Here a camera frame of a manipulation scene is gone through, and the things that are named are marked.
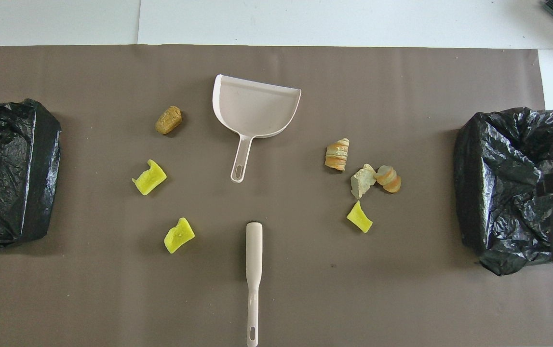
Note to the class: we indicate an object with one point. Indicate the notched yellow sponge piece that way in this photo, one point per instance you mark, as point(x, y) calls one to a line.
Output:
point(149, 178)

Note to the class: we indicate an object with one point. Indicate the small toy croissant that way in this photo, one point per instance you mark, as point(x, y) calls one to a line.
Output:
point(388, 179)

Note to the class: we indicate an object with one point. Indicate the brown bread roll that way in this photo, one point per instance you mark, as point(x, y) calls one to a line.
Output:
point(168, 120)

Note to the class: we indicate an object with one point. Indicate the pale bread chunk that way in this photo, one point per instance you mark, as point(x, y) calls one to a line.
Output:
point(362, 181)

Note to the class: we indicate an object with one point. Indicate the small yellow sponge piece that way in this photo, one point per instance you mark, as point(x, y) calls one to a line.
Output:
point(359, 218)

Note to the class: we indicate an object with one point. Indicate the yellow sponge wedge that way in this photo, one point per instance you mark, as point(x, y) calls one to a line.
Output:
point(179, 235)

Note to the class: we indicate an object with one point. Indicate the large toy croissant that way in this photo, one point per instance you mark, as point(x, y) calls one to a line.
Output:
point(337, 154)

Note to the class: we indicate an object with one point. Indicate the beige plastic dustpan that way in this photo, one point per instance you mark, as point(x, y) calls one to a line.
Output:
point(254, 106)

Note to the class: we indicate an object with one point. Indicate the beige hand brush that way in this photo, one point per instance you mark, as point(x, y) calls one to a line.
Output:
point(253, 250)

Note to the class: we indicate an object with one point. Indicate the empty black bagged bin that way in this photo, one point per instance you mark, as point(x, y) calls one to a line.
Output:
point(11, 193)

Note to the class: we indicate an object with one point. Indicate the crumpled black bagged bin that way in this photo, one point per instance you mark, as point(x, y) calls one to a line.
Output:
point(498, 159)

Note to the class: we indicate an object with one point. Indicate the brown paper table mat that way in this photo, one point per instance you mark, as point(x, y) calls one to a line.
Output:
point(276, 62)

